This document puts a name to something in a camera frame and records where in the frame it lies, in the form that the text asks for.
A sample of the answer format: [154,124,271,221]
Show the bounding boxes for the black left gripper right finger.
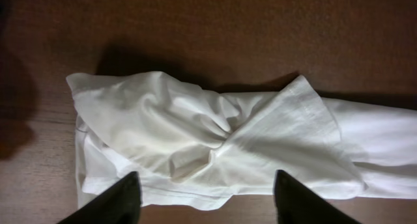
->
[274,170,360,224]

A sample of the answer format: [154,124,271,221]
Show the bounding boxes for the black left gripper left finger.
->
[58,172,142,224]

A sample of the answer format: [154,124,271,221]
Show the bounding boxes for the white t-shirt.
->
[66,72,416,210]

